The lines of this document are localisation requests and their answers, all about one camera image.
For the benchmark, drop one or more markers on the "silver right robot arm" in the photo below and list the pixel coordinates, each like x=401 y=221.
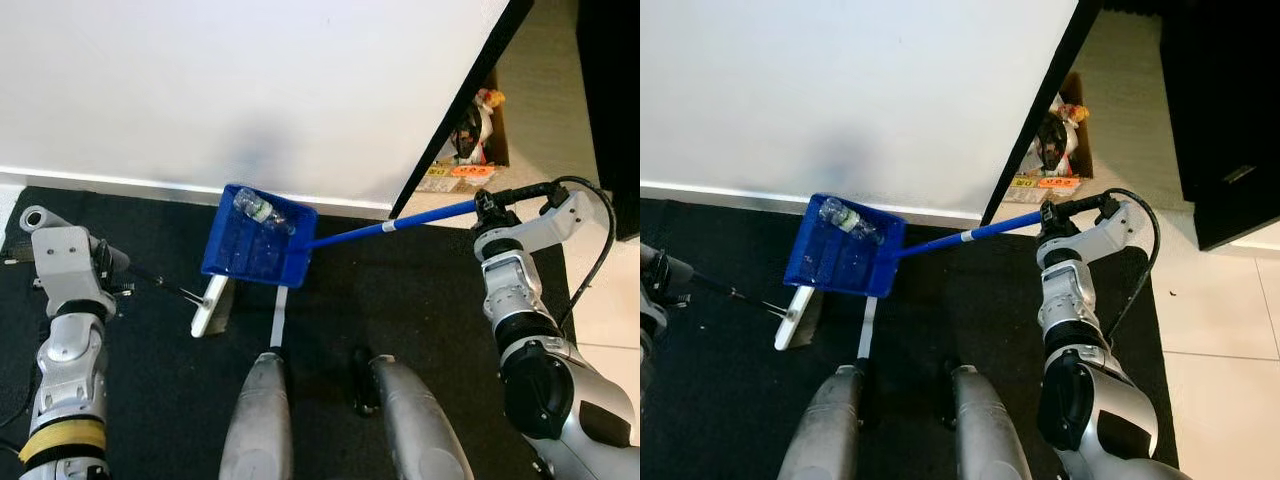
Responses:
x=515 y=290
x=1070 y=300

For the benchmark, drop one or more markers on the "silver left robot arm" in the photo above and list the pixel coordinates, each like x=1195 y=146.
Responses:
x=70 y=370

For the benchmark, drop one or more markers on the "black floor mat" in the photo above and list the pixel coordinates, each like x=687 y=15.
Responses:
x=720 y=420
x=160 y=400

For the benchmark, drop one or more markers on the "cardboard box with packages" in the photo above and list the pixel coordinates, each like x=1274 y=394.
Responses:
x=1060 y=145
x=478 y=135

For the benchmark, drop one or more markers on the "white baseboard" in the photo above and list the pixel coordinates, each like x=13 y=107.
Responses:
x=120 y=184
x=740 y=198

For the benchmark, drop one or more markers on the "black cabinet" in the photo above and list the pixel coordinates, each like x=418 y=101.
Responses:
x=1225 y=100
x=612 y=100

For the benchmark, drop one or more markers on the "clear plastic bottle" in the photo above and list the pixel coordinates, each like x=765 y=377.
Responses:
x=848 y=219
x=262 y=210

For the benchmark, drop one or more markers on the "white strip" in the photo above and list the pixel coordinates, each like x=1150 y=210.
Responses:
x=279 y=318
x=868 y=328

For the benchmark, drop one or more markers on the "silver left robot leg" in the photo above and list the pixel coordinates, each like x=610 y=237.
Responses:
x=815 y=425
x=258 y=420

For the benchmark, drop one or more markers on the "silver robot leg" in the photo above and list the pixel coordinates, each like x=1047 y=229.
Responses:
x=815 y=425
x=990 y=430
x=420 y=430
x=258 y=420

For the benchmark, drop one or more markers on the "silver right robot leg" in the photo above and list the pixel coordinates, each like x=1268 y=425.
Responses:
x=990 y=430
x=420 y=430

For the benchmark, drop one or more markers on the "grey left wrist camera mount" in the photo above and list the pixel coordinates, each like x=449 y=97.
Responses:
x=648 y=275
x=62 y=260

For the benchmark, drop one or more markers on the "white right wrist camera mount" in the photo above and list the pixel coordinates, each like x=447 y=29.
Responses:
x=560 y=225
x=1110 y=230

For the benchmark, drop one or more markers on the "black wall edge trim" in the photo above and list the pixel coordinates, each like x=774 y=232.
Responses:
x=1045 y=100
x=470 y=100

